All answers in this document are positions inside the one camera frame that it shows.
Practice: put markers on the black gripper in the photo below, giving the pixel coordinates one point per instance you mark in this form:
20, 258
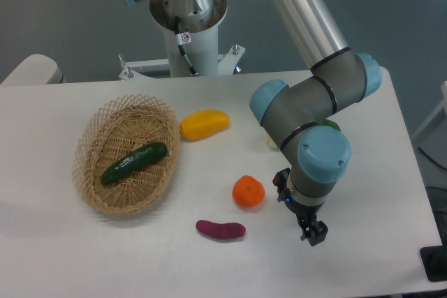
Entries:
307, 219

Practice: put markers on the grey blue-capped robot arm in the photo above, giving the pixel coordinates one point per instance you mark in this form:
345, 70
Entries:
293, 116

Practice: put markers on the green vegetable behind arm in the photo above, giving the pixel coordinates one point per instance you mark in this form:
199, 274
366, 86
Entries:
330, 123

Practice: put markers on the dark green cucumber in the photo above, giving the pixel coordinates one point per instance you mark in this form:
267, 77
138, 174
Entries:
140, 158

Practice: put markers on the oval woven wicker basket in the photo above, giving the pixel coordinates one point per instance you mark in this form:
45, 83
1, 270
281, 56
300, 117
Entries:
119, 127

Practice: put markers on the orange tangerine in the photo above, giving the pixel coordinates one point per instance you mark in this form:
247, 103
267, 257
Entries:
248, 192

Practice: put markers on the purple sweet potato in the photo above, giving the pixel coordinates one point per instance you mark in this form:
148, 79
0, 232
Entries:
221, 231

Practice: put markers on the black device at table edge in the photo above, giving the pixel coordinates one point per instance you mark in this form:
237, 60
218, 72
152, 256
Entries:
434, 262

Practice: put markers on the yellow bell pepper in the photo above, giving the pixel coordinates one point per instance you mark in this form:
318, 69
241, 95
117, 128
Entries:
203, 123

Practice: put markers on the white rounded chair back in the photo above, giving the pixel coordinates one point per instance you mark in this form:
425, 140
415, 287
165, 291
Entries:
36, 69

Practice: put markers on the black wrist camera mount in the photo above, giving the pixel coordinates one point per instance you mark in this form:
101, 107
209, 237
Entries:
280, 182

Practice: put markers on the white metal base frame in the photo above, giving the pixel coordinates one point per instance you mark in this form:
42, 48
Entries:
228, 64

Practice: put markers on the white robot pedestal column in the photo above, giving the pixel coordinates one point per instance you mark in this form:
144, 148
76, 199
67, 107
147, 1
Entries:
190, 29

